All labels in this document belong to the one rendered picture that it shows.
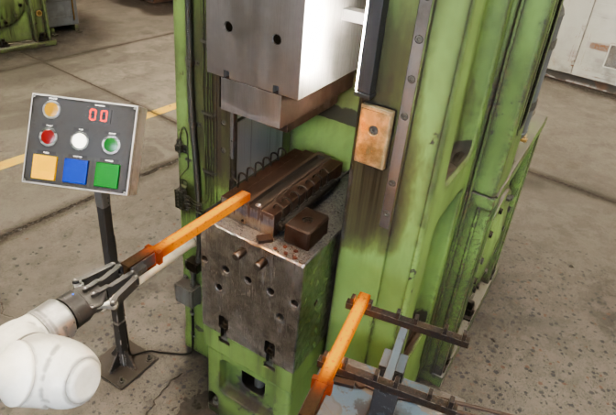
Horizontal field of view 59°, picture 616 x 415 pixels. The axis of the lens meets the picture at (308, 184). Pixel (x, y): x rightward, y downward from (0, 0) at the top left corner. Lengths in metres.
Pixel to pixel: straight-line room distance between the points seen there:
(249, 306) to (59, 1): 5.44
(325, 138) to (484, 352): 1.32
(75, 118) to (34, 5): 4.56
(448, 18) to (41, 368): 1.07
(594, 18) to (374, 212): 5.21
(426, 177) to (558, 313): 1.80
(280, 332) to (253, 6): 0.97
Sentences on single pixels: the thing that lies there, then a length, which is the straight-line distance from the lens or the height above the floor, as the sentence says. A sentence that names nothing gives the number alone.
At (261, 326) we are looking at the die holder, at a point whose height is 0.60.
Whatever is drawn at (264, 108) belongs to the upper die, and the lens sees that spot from 1.47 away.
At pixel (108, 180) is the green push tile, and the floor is 1.00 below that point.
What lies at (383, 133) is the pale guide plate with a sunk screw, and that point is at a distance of 1.45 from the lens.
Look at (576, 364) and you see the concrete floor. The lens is 2.92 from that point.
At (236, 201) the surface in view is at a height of 1.07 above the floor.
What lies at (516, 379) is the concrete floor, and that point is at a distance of 2.72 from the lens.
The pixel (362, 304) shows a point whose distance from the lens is 1.42.
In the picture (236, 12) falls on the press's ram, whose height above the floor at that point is 1.55.
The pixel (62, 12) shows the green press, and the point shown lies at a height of 0.22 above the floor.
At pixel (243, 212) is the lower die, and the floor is 0.96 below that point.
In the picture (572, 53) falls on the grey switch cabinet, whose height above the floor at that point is 0.32.
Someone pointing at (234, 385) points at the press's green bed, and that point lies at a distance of 2.22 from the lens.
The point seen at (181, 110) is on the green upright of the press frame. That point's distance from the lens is 1.89.
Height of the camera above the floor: 1.89
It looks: 31 degrees down
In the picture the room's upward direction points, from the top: 5 degrees clockwise
